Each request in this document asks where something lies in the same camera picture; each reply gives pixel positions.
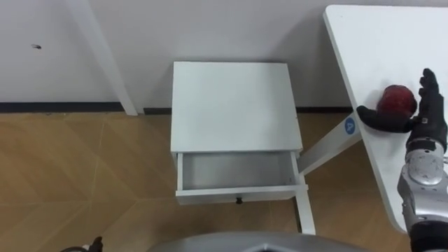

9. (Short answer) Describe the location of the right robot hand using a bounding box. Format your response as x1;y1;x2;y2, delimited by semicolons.
356;68;448;153

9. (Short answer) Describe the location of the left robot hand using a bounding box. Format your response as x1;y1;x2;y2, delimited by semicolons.
82;236;104;252

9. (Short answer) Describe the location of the red apple soft toy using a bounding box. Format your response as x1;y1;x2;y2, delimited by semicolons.
376;84;419;119

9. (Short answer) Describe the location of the white desk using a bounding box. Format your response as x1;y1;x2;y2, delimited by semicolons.
294;4;448;236

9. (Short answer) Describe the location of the open white cabinet drawer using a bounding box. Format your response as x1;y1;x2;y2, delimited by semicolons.
175;150;309;206

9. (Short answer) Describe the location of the robot body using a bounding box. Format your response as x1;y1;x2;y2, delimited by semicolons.
146;231;376;252

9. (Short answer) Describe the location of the white bedside cabinet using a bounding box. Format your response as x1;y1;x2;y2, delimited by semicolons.
169;61;304;183

